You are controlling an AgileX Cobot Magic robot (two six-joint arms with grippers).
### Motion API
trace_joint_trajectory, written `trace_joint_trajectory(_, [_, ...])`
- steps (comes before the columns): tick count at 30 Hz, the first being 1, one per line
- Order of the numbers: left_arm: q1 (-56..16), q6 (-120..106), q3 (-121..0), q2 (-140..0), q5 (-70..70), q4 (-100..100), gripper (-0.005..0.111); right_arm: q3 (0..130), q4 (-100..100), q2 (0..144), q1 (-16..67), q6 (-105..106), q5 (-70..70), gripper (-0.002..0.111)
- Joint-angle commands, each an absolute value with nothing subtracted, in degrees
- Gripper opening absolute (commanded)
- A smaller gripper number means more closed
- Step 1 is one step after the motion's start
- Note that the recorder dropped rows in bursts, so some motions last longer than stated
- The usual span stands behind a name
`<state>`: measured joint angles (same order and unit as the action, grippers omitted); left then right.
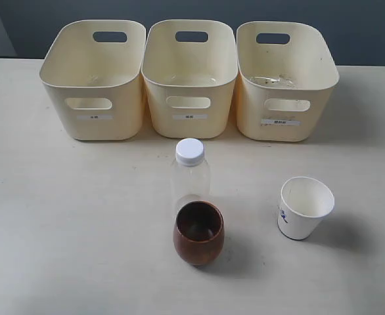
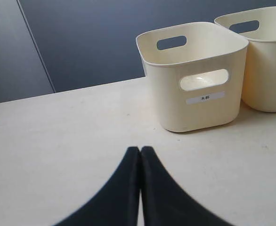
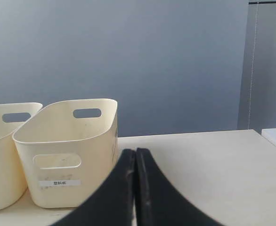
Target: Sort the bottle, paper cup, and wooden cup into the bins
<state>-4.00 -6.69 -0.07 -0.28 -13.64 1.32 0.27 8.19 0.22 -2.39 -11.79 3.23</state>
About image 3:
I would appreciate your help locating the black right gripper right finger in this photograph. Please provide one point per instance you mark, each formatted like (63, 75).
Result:
(158, 202)

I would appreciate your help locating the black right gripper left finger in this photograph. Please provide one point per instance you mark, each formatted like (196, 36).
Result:
(112, 203)

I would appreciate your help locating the cream right plastic bin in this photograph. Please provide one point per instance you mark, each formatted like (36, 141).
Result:
(67, 149)

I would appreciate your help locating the cream plastic bin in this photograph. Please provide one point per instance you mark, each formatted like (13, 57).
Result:
(12, 180)
(67, 149)

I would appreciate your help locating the cream middle plastic bin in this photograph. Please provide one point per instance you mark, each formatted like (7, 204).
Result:
(12, 180)

